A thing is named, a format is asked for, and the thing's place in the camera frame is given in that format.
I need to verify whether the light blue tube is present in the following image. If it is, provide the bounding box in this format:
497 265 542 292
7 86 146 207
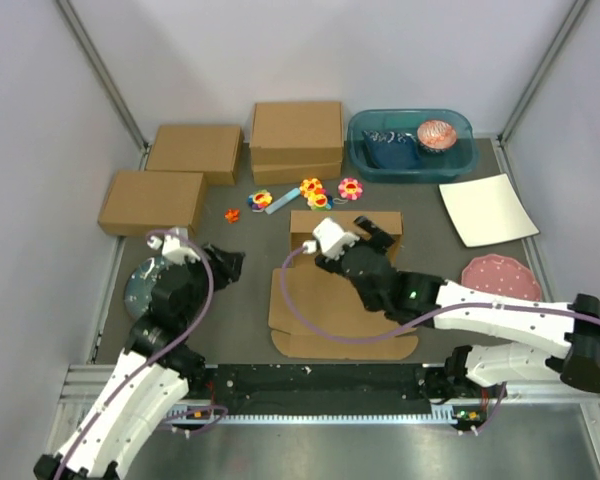
265 187 301 215

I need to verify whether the brown cardboard box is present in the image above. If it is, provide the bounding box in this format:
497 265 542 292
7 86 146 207
268 210 419 362

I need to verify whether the pink dotted plate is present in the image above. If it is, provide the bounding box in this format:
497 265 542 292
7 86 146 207
460 254 543 301

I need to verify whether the stacked cardboard box top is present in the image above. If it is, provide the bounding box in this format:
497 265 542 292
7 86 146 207
249 101 344 166

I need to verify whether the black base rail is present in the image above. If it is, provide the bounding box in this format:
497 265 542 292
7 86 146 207
189 362 486 416

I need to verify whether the white square plate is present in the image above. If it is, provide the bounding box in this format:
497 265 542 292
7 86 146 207
439 173 539 248

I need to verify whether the folded cardboard box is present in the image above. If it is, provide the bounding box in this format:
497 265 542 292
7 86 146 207
146 124 243 186
98 170 207 237

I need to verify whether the blue patterned bowl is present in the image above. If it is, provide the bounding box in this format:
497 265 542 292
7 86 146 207
362 130 421 170

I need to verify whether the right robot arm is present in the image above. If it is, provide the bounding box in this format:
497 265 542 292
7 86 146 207
304 216 600 396

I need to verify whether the orange flower plush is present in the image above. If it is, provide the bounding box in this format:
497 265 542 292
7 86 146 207
299 178 323 198

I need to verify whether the folded cardboard box front left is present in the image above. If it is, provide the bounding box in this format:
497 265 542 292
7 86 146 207
98 170 207 237

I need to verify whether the blue flower plush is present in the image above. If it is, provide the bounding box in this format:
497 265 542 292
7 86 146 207
247 189 273 211

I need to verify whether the folded cardboard box back left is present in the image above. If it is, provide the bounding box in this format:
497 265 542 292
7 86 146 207
146 124 243 186

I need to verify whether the teal plastic bin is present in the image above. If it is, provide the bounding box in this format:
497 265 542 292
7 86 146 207
346 109 479 184

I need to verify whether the rainbow flower plush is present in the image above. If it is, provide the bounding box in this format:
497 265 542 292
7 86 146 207
307 189 348 211

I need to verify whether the pink flower plush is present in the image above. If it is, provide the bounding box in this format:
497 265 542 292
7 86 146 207
338 177 364 202

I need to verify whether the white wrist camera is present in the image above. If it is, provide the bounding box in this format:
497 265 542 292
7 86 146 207
146 227 200 265
301 217 360 260

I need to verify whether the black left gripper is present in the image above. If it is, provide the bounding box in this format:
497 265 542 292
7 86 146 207
174 241 245 324

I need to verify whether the blue round plate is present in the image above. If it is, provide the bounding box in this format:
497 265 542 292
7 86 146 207
124 255 171 320

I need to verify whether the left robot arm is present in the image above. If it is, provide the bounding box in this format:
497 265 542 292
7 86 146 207
33 235 245 479

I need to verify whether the red patterned bowl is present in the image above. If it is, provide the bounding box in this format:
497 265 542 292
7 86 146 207
416 119 458 153

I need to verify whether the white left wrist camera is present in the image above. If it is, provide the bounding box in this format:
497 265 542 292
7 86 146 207
146 227 200 265

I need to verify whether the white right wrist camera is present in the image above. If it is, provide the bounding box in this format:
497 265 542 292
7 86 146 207
301 217 360 260

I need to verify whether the orange glitter leaf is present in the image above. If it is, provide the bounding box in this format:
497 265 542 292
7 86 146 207
224 209 240 224

